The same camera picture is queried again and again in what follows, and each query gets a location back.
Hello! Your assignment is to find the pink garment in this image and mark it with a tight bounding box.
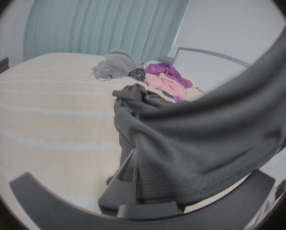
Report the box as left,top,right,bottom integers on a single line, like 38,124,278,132
145,73,188,100

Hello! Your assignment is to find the black T-shirt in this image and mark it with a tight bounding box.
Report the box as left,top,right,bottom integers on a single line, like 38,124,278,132
106,25,286,208

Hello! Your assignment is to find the blue-green curtain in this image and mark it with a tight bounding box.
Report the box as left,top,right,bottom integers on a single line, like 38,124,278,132
81,0,194,62
23,0,83,62

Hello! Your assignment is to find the black shiny garment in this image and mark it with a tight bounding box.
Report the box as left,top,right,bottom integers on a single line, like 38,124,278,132
129,68,146,82

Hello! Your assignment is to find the grey garment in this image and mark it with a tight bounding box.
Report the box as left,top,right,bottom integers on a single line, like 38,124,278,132
92,49,144,81

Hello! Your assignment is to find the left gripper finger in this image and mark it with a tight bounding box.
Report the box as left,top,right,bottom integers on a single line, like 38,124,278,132
98,149,140,215

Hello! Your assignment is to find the grey bedside table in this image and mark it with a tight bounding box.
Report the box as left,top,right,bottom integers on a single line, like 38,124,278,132
159,56,175,65

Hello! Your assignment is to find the purple garment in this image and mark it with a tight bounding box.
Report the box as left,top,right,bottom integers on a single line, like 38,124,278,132
145,63,193,102

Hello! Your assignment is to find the bed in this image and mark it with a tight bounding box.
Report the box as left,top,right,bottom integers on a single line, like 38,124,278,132
0,47,254,215

